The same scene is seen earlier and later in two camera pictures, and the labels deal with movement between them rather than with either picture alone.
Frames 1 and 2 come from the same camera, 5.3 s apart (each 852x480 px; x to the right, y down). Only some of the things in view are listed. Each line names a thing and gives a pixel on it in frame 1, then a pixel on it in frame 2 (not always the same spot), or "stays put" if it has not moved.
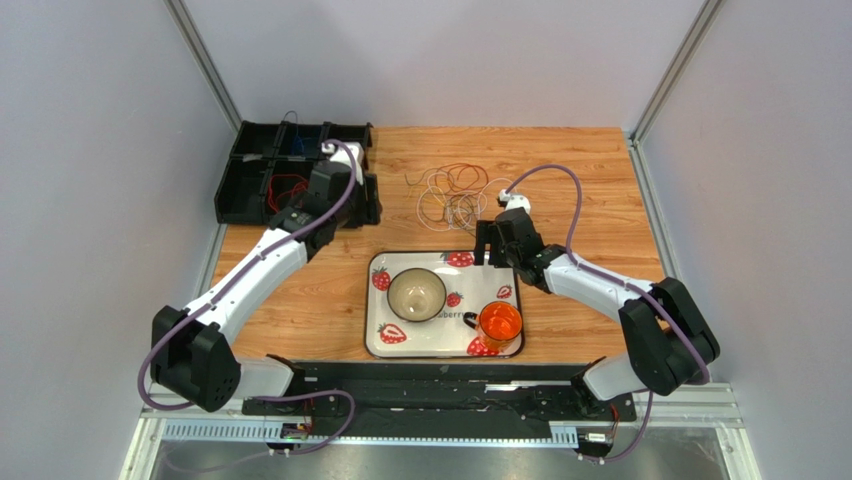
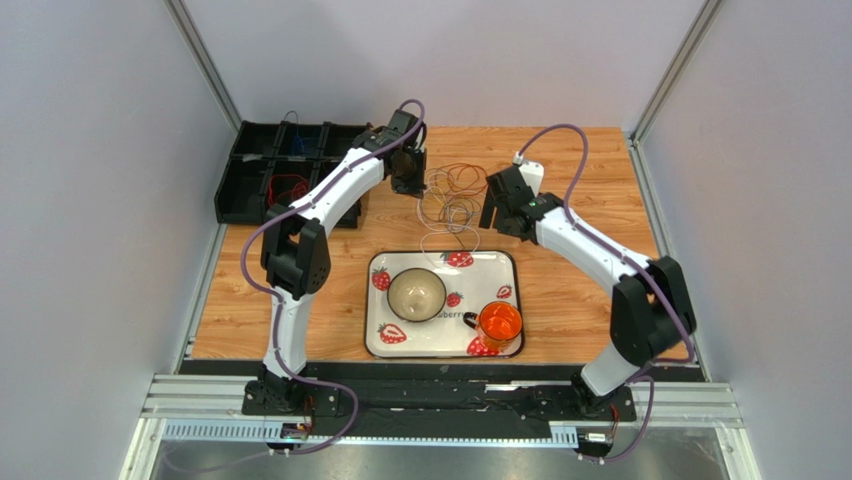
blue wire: [297, 131] stays put
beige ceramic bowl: [416, 295] stays put
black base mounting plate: [352, 401] stays put
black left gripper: [370, 210] to [415, 187]
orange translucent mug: [497, 324] stays put
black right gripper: [496, 243] to [504, 202]
